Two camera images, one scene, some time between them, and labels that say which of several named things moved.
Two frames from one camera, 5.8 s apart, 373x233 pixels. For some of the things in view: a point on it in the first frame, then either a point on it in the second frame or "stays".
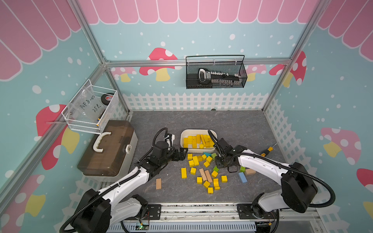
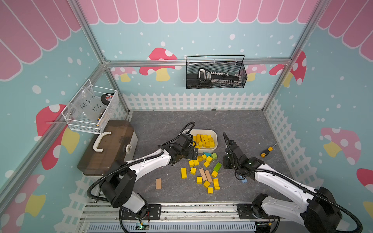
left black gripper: (182, 156) → (190, 156)
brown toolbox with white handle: (108, 156) stays
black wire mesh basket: (215, 72) stays
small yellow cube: (211, 143) stays
